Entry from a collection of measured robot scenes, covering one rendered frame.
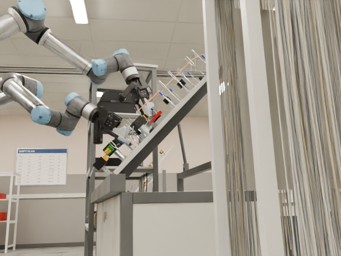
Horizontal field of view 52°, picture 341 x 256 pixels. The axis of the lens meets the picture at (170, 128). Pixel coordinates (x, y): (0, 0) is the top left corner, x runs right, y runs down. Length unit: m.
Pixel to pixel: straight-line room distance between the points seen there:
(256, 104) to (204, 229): 0.74
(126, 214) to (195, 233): 0.26
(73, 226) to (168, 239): 7.94
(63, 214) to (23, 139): 2.17
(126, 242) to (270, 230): 0.69
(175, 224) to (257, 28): 0.78
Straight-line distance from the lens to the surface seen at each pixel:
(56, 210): 9.23
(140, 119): 1.58
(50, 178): 9.28
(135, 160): 1.40
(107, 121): 1.55
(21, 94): 1.72
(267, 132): 0.65
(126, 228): 1.23
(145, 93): 1.65
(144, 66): 2.72
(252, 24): 0.73
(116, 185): 1.23
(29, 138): 9.61
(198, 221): 1.30
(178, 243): 1.28
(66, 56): 1.79
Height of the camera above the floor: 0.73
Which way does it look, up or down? 14 degrees up
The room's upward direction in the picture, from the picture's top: 2 degrees counter-clockwise
